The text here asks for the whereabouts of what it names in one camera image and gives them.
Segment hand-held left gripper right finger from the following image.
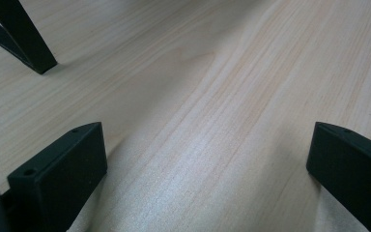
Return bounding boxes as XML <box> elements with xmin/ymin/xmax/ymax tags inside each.
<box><xmin>305</xmin><ymin>121</ymin><xmax>371</xmax><ymax>232</ymax></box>

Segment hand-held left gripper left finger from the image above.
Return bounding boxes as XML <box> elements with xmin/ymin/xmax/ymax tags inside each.
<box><xmin>7</xmin><ymin>121</ymin><xmax>108</xmax><ymax>232</ymax></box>

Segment black metal stand leg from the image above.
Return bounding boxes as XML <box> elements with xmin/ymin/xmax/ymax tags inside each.
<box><xmin>0</xmin><ymin>0</ymin><xmax>59</xmax><ymax>75</ymax></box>

